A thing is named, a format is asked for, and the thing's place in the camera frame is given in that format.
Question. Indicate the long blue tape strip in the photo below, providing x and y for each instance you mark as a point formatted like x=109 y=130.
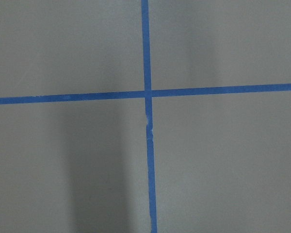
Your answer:
x=149 y=116

